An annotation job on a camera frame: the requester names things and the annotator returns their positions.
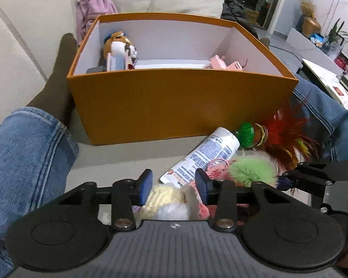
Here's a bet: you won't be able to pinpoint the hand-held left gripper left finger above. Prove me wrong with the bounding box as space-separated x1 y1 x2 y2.
58 169 153 231

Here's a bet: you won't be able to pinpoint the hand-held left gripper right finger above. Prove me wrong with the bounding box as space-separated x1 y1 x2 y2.
195 169 293 232

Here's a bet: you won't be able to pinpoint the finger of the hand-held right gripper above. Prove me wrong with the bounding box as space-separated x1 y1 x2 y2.
278 161 348 197

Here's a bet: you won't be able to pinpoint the cream knitted ball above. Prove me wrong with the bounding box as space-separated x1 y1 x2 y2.
145 185 187 213

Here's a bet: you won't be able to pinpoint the orange cardboard box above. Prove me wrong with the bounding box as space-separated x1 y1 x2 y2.
66 12 299 146

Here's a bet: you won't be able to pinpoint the pink handheld fan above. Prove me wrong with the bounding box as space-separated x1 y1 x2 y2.
204 55 244 72

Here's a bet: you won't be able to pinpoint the pink zip notebook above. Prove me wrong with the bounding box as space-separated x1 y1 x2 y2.
106 51 127 71

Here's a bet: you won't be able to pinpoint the brown white plush duck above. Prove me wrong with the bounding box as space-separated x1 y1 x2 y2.
103 32 139 67

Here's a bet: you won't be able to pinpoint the pink knitted piece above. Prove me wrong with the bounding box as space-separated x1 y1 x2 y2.
197 203 212 219

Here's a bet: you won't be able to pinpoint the white printed tube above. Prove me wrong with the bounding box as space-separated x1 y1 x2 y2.
159 127 241 189

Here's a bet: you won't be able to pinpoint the green fluffy pom-pom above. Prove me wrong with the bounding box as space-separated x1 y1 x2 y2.
229 157 279 187

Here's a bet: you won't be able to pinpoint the white fluffy pom-pom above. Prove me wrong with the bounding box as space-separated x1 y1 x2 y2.
154 203 190 221

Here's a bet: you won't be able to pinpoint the red feather cat toy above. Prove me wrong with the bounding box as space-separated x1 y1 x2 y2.
235 91 319 177

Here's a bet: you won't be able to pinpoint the person's right leg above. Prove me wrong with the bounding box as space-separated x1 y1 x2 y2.
290 74 348 164

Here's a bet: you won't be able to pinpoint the person's leg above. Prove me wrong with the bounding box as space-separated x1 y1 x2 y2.
290 74 348 164
0 107 79 273

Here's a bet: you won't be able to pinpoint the red white booklet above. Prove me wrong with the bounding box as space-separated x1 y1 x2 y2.
326 84 348 105

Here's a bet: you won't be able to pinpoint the white marble coffee table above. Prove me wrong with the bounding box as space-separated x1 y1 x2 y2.
297 58 348 111

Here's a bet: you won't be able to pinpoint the person's left leg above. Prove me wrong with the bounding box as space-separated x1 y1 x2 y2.
0 107 79 273

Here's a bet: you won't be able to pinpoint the person's left foot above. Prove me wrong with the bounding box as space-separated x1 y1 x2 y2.
26 33 79 128

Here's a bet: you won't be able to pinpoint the white low cabinet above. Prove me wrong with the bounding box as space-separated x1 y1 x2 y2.
287 27 348 74

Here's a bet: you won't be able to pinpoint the blue snack packet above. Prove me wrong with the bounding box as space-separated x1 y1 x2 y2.
310 33 325 47

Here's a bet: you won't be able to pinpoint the green potted plant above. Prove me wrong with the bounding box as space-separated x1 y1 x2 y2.
326 17 348 56

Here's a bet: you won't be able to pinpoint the golden vase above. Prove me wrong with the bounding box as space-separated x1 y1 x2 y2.
302 17 322 35

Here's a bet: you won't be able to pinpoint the brown boots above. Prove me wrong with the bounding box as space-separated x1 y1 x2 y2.
245 9 261 25

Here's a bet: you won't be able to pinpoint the black puffer jacket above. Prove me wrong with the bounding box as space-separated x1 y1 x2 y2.
220 0 260 39

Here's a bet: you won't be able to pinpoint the dried pampas grass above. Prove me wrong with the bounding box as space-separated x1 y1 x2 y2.
299 0 316 18

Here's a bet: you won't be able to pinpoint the pink garment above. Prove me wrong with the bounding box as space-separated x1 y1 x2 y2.
75 0 118 45

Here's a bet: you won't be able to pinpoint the beige sofa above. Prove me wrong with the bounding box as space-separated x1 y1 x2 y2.
0 0 229 209

